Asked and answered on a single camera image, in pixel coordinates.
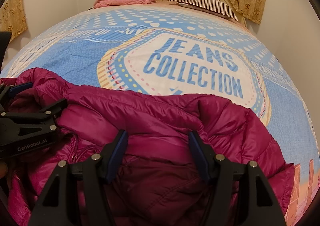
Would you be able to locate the magenta puffer jacket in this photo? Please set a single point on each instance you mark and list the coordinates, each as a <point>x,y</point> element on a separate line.
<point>162,121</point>

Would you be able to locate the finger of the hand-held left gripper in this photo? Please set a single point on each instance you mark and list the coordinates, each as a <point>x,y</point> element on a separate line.
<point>53,107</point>
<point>21,88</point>

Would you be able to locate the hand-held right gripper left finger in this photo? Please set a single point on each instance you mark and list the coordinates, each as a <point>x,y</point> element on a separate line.
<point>119,147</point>

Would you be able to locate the pink and blue printed blanket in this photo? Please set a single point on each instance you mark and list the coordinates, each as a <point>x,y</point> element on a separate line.
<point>82,58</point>

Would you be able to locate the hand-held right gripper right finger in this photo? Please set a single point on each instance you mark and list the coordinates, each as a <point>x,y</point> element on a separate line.
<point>198,152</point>

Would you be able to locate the striped pillow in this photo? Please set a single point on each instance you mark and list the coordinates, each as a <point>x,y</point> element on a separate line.
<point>202,2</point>

